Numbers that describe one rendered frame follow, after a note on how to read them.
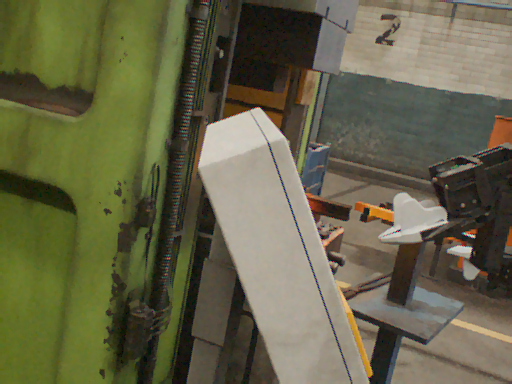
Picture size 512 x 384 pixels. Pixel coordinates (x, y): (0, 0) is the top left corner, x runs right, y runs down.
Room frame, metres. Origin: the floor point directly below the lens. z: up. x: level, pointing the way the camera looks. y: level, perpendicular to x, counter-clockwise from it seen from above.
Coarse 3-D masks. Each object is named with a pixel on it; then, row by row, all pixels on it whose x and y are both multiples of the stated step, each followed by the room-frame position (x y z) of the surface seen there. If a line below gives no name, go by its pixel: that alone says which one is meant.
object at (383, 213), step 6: (360, 204) 1.64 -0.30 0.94; (366, 204) 1.65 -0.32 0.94; (360, 210) 1.64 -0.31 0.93; (372, 210) 1.62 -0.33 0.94; (378, 210) 1.61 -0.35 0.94; (384, 210) 1.61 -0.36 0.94; (378, 216) 1.61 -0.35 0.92; (384, 216) 1.60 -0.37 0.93; (390, 216) 1.59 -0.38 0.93; (474, 234) 1.48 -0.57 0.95; (456, 240) 1.50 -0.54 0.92
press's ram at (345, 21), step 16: (256, 0) 1.13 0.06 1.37; (272, 0) 1.12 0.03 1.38; (288, 0) 1.11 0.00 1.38; (304, 0) 1.10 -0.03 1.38; (320, 0) 1.10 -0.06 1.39; (336, 0) 1.20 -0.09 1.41; (352, 0) 1.31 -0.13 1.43; (320, 16) 1.13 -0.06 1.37; (336, 16) 1.22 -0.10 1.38; (352, 16) 1.34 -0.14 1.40; (352, 32) 1.37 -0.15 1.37
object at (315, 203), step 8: (312, 200) 1.24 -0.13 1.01; (320, 200) 1.23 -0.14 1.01; (328, 200) 1.24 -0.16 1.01; (312, 208) 1.24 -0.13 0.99; (320, 208) 1.24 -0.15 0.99; (328, 208) 1.23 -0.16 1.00; (336, 208) 1.23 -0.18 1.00; (344, 208) 1.21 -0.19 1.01; (328, 216) 1.22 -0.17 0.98; (336, 216) 1.22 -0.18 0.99; (344, 216) 1.22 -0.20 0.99
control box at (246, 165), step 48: (240, 144) 0.55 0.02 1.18; (288, 144) 0.52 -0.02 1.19; (240, 192) 0.51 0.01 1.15; (288, 192) 0.51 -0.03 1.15; (240, 240) 0.51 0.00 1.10; (288, 240) 0.51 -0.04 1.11; (288, 288) 0.51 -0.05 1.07; (336, 288) 0.52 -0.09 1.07; (288, 336) 0.51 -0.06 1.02; (336, 336) 0.52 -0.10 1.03
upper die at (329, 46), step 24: (240, 24) 1.19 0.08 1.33; (264, 24) 1.18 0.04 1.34; (288, 24) 1.16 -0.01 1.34; (312, 24) 1.15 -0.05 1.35; (240, 48) 1.19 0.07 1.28; (264, 48) 1.17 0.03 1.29; (288, 48) 1.16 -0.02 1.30; (312, 48) 1.14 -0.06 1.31; (336, 48) 1.27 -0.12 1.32; (336, 72) 1.31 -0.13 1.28
